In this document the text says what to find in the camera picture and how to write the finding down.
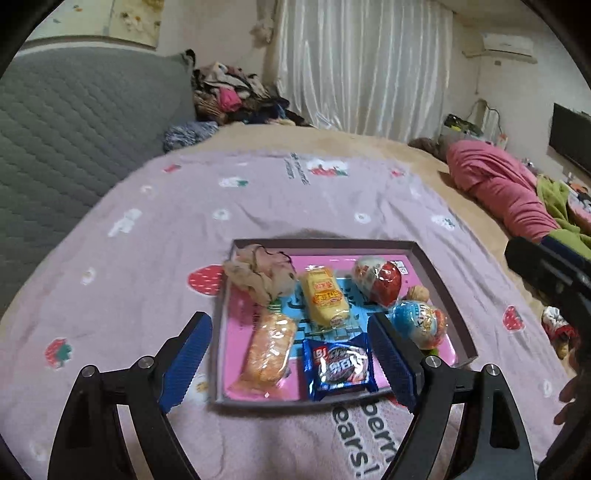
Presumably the yellow snack cake packet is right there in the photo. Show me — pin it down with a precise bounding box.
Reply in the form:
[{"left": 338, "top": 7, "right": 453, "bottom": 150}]
[{"left": 298, "top": 265, "right": 354, "bottom": 333}]

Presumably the black television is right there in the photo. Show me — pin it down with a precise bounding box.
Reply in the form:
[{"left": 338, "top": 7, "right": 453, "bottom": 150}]
[{"left": 549, "top": 104, "right": 591, "bottom": 178}]

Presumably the pink strawberry printed blanket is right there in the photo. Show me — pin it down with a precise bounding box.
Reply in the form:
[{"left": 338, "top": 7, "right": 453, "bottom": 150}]
[{"left": 0, "top": 150, "right": 568, "bottom": 480}]

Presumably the red surprise egg toy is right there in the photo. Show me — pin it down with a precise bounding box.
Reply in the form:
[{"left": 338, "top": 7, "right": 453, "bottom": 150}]
[{"left": 352, "top": 256, "right": 403, "bottom": 308}]

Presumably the pink quilt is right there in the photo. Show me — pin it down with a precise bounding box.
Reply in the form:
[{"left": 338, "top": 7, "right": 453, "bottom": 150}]
[{"left": 445, "top": 141, "right": 561, "bottom": 243}]

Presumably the white arched mirror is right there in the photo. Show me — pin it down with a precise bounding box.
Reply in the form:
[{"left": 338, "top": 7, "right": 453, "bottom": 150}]
[{"left": 471, "top": 99, "right": 502, "bottom": 139}]

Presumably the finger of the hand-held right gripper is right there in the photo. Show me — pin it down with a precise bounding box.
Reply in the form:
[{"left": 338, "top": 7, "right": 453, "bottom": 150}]
[
  {"left": 542, "top": 233, "right": 591, "bottom": 273},
  {"left": 504, "top": 236, "right": 591, "bottom": 324}
]

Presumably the floral wall painting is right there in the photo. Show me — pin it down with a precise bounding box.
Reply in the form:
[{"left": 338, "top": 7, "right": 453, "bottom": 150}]
[{"left": 28, "top": 0, "right": 164, "bottom": 49}]

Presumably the green fleece blanket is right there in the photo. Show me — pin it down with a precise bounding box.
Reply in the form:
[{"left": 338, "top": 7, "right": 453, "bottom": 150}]
[{"left": 536, "top": 178, "right": 591, "bottom": 250}]

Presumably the grey quilted headboard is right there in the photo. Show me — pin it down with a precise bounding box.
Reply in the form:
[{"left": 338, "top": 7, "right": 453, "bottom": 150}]
[{"left": 0, "top": 44, "right": 197, "bottom": 315}]

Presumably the pile of clothes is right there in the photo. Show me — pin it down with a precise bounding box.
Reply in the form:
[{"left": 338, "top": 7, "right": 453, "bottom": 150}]
[{"left": 191, "top": 51, "right": 315, "bottom": 127}]

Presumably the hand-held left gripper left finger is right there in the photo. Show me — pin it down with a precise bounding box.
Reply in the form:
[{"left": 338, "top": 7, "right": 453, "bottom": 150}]
[{"left": 47, "top": 311, "right": 213, "bottom": 480}]

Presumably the beige sheer hair scrunchie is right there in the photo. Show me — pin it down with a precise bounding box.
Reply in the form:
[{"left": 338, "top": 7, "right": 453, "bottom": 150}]
[{"left": 224, "top": 244, "right": 298, "bottom": 305}]

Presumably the orange snack cake packet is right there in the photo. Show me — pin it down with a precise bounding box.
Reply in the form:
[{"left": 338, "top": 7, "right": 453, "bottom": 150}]
[{"left": 231, "top": 309, "right": 298, "bottom": 398}]

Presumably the white air conditioner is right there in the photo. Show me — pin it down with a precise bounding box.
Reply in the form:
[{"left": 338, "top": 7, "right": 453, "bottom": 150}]
[{"left": 480, "top": 32, "right": 536, "bottom": 58}]

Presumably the blue surprise egg toy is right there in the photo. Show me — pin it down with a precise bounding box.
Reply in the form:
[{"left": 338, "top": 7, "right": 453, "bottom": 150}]
[{"left": 392, "top": 300, "right": 448, "bottom": 349}]

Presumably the blue cookie packet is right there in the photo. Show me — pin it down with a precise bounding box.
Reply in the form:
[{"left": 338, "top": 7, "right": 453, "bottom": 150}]
[{"left": 302, "top": 333, "right": 379, "bottom": 401}]

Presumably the red and white doll toy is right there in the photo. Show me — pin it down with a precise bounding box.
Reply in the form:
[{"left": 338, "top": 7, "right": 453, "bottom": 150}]
[{"left": 541, "top": 306, "right": 578, "bottom": 360}]

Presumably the blue patterned cloth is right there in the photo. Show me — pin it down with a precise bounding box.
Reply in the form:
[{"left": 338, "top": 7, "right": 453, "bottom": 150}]
[{"left": 163, "top": 121, "right": 219, "bottom": 153}]

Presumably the white shiny curtain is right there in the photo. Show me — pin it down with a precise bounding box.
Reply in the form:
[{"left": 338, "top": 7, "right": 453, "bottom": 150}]
[{"left": 265, "top": 0, "right": 455, "bottom": 139}]

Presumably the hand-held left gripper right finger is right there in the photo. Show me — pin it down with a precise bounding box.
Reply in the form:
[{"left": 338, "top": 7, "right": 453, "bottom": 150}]
[{"left": 367, "top": 314, "right": 536, "bottom": 480}]

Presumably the dark shallow cardboard box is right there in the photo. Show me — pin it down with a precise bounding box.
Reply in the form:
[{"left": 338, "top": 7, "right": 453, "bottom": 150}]
[{"left": 209, "top": 239, "right": 478, "bottom": 411}]

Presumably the person's right hand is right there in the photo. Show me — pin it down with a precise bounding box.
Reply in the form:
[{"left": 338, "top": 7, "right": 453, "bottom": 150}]
[{"left": 554, "top": 376, "right": 583, "bottom": 425}]

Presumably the brown fuzzy cloth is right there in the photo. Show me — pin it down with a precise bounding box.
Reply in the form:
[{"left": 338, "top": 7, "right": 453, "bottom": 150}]
[{"left": 409, "top": 137, "right": 446, "bottom": 160}]

